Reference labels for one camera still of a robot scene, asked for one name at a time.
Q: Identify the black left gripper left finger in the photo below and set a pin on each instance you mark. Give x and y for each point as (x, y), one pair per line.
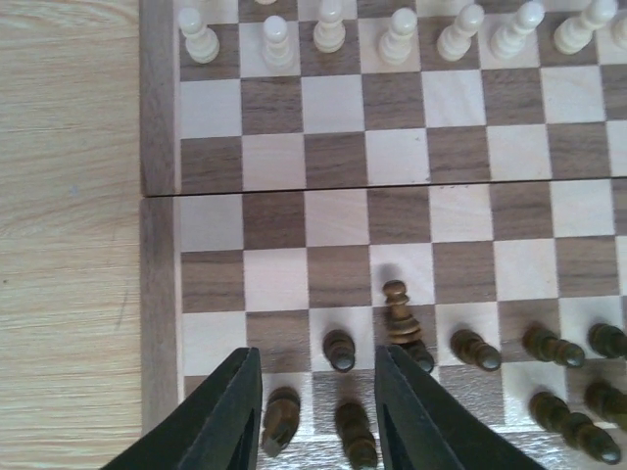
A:
(216, 427)

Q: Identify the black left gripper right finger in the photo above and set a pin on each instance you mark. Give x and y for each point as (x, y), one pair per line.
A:
(422, 426)

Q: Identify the dark wooden chess piece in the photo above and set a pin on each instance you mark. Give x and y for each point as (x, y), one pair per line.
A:
(607, 340)
(470, 348)
(340, 351)
(544, 345)
(419, 353)
(608, 403)
(281, 420)
(577, 429)
(402, 327)
(358, 443)

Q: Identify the wooden chess board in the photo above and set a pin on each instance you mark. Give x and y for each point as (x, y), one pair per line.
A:
(278, 203)

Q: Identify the light wooden chess pawn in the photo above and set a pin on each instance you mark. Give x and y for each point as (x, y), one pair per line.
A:
(455, 40)
(278, 50)
(201, 42)
(395, 44)
(576, 32)
(329, 33)
(509, 38)

